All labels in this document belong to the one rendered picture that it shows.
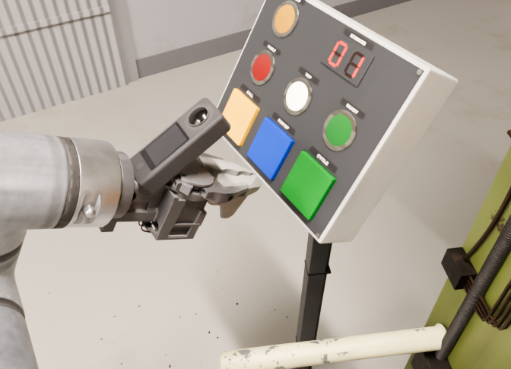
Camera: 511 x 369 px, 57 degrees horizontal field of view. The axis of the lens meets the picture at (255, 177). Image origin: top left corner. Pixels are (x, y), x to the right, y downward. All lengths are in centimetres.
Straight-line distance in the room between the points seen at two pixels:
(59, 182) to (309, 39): 44
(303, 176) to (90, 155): 34
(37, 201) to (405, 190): 191
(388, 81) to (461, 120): 211
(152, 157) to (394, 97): 31
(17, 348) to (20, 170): 15
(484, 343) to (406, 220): 121
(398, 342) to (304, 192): 42
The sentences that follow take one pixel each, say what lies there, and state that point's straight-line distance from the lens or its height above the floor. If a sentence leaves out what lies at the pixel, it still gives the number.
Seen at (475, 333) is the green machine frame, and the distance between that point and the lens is 96.
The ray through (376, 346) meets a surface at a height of 64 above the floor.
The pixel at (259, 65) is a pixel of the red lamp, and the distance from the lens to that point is 81.
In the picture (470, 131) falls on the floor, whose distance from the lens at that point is 268.
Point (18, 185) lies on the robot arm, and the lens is 44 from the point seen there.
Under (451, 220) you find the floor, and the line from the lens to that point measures 216.
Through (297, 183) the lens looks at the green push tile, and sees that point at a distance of 71.
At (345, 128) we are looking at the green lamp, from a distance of 66.
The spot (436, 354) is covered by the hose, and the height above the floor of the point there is 59.
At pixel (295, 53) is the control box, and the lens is 76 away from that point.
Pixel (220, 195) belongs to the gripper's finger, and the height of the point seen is 111.
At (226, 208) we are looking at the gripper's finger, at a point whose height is 106.
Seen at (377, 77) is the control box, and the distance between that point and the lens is 65.
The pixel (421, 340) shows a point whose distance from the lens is 102.
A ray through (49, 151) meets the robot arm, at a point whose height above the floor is 122.
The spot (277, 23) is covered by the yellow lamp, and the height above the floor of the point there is 115.
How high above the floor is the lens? 149
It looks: 43 degrees down
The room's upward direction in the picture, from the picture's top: straight up
